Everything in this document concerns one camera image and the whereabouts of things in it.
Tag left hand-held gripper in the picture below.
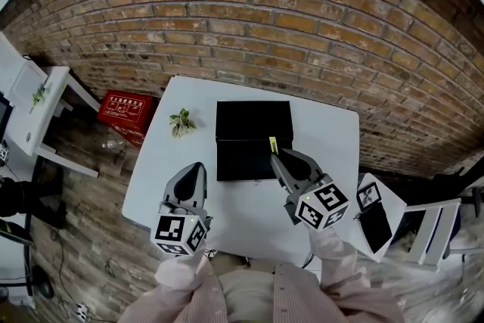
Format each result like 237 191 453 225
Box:
150 161 214 258

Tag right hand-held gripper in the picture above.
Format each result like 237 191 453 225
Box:
269 148 352 232

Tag black box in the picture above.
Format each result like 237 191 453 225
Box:
215 100 295 182

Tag person's right forearm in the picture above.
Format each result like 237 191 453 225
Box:
308 226 406 323

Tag person's left forearm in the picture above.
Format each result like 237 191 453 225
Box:
119 245 228 323

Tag red crate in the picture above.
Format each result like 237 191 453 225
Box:
96 89 157 147

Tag small cream-green leafy plant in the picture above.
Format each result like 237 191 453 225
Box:
168 107 198 139

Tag framed leaf picture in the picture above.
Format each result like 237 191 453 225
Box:
355 182 381 212

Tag clear plastic bottle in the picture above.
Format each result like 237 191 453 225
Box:
101 138 126 151

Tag person's tan trousers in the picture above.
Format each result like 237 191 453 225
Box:
211 251 278 276

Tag small white table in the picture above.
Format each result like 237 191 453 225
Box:
349 172 408 264

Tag person's pale shirt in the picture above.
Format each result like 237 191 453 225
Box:
215 260 327 323

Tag white chair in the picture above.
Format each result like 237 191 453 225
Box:
403 197 463 274

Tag white side table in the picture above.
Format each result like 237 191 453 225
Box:
7 66 101 179

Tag black chair base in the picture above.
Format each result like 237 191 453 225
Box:
29 264 54 300

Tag small green plant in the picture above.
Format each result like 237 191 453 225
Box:
30 82 51 111

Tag black bag with green stripe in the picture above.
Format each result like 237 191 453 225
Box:
0 219 34 247

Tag black appliance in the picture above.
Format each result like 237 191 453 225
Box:
0 92 14 141

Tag black floor cable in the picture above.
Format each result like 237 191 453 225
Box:
104 257 121 279

